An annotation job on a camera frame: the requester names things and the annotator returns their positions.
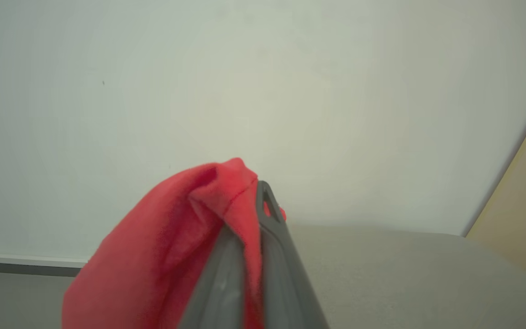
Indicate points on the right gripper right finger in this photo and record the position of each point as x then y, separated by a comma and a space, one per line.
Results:
286, 283

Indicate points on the white and black baseboard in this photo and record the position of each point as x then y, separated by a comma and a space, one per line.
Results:
16, 263

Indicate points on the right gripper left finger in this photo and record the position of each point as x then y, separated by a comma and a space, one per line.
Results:
219, 288

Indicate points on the red garment with white stripes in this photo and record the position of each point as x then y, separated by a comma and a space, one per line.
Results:
153, 256

